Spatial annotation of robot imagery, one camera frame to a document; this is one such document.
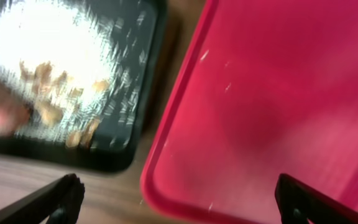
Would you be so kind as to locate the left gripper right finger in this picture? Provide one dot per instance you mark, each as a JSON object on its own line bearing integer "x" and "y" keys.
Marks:
{"x": 299, "y": 203}

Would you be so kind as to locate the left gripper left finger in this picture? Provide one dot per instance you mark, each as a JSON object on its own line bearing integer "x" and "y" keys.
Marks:
{"x": 58, "y": 202}

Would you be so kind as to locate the red serving tray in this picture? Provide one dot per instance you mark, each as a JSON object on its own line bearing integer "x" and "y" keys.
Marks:
{"x": 266, "y": 87}

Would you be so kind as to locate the black plastic bin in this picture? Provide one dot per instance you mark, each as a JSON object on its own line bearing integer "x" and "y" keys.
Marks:
{"x": 98, "y": 158}

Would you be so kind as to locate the rice and peanut shell pile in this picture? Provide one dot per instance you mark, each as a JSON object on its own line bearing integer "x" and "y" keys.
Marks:
{"x": 79, "y": 66}

